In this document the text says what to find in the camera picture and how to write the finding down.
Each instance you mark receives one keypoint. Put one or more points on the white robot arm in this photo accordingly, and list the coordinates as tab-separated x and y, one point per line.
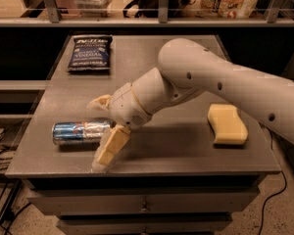
185	69

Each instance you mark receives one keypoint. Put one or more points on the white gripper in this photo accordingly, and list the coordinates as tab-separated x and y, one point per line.
125	106

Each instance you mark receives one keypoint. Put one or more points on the yellow sponge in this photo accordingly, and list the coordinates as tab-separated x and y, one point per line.
228	127

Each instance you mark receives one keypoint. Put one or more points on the black bag on shelf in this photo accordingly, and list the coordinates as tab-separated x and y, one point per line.
153	8

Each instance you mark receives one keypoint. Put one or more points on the blue chips bag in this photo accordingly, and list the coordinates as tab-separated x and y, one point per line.
90	53

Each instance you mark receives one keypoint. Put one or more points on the blue silver redbull can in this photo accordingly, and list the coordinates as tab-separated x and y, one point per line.
68	133

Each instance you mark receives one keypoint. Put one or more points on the grey drawer cabinet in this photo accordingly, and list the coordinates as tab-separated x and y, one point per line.
170	178

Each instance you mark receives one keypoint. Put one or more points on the grey metal shelf rail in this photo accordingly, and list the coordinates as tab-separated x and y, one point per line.
65	13

